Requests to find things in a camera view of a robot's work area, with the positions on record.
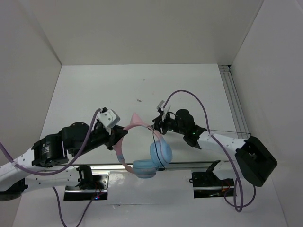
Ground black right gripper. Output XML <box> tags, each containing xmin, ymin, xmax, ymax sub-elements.
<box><xmin>147</xmin><ymin>111</ymin><xmax>186</xmax><ymax>137</ymax></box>

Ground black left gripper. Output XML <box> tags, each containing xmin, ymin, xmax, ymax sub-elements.
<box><xmin>72</xmin><ymin>123</ymin><xmax>128</xmax><ymax>158</ymax></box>

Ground pink and blue cat headphones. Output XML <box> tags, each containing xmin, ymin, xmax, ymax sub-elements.
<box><xmin>113</xmin><ymin>113</ymin><xmax>173</xmax><ymax>179</ymax></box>

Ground thin black headphone cable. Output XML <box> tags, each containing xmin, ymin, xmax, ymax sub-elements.
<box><xmin>146</xmin><ymin>122</ymin><xmax>251</xmax><ymax>171</ymax></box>

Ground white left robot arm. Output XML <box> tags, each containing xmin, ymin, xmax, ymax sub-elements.
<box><xmin>0</xmin><ymin>121</ymin><xmax>127</xmax><ymax>201</ymax></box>

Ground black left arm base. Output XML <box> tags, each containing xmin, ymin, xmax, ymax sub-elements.
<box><xmin>63</xmin><ymin>165</ymin><xmax>109</xmax><ymax>201</ymax></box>

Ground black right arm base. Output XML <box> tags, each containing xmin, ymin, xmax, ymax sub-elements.
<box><xmin>189</xmin><ymin>172</ymin><xmax>234</xmax><ymax>199</ymax></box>

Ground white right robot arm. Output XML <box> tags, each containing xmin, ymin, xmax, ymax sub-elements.
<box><xmin>152</xmin><ymin>109</ymin><xmax>277</xmax><ymax>187</ymax></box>

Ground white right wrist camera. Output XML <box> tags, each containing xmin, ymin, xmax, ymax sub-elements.
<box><xmin>157</xmin><ymin>100</ymin><xmax>170</xmax><ymax>121</ymax></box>

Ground aluminium rail front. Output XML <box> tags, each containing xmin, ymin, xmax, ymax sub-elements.
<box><xmin>45</xmin><ymin>161</ymin><xmax>215</xmax><ymax>172</ymax></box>

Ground aluminium rail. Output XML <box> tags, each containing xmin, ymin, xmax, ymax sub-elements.
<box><xmin>218</xmin><ymin>65</ymin><xmax>250</xmax><ymax>139</ymax></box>
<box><xmin>45</xmin><ymin>161</ymin><xmax>215</xmax><ymax>172</ymax></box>

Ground aluminium rail right side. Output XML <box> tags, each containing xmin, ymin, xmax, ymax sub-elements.
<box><xmin>218</xmin><ymin>65</ymin><xmax>250</xmax><ymax>139</ymax></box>

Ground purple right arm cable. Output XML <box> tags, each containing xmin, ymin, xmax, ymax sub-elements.
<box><xmin>163</xmin><ymin>89</ymin><xmax>257</xmax><ymax>212</ymax></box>

